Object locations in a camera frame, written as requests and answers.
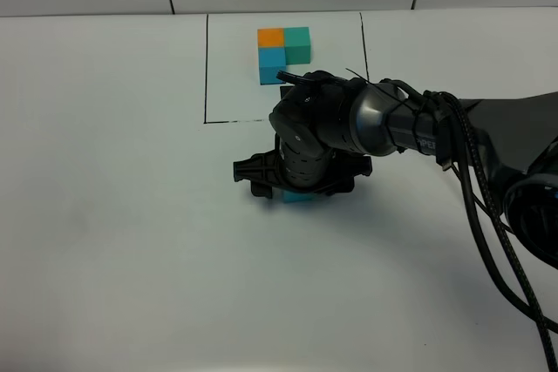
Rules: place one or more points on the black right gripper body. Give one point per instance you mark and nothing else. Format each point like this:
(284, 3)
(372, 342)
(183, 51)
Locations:
(289, 168)

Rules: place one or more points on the green template cube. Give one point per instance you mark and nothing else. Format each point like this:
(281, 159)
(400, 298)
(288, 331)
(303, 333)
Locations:
(297, 45)

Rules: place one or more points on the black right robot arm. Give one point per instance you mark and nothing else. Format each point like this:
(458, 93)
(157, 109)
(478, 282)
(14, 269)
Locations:
(328, 130)

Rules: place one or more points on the blue template cube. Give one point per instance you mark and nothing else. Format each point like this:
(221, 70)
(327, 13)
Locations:
(271, 60)

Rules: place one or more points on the orange template cube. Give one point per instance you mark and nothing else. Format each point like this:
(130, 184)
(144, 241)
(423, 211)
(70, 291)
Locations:
(270, 38)

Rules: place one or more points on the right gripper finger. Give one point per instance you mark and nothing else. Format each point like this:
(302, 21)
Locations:
(345, 185)
(259, 190)

